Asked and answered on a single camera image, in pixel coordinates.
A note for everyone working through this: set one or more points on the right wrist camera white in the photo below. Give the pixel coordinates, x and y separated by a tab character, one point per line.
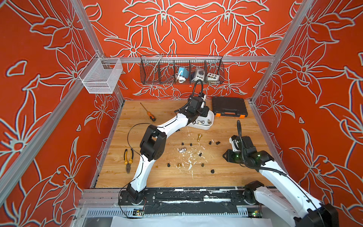
234	143

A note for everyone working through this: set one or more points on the clear plastic wall bin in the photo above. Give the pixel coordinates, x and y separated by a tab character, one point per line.
99	80

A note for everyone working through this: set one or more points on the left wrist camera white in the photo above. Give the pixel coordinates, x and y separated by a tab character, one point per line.
203	97

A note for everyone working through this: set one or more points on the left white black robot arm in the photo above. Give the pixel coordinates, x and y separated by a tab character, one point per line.
154	140

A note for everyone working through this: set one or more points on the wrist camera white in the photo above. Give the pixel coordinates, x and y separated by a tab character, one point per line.
203	97
234	143

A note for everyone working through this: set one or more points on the white round-button device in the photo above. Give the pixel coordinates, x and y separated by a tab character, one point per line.
198	74

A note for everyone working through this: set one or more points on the white rectangular storage box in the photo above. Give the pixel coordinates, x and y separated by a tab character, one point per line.
204	120

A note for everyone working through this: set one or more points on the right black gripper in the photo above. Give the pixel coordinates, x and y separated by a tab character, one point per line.
228	156

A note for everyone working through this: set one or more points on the teal white device in basket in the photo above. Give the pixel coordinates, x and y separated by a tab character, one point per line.
182	75

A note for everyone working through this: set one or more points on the yellow handled pliers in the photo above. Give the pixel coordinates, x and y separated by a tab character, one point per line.
128	160

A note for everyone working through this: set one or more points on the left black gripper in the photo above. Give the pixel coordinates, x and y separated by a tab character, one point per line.
205	111

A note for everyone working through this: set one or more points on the black wire wall basket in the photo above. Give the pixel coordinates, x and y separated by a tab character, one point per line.
169	69

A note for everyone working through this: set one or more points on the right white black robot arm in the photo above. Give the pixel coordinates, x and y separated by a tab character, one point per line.
298	208

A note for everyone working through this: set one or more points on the white dotted cube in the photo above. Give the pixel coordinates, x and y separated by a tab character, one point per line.
213	78

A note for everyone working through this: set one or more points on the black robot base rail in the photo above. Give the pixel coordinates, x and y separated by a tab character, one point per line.
189	201

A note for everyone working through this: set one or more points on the orange handled screwdriver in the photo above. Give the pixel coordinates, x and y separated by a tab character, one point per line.
151	116

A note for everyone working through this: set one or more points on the black orange tool case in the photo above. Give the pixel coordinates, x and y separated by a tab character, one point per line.
229	106

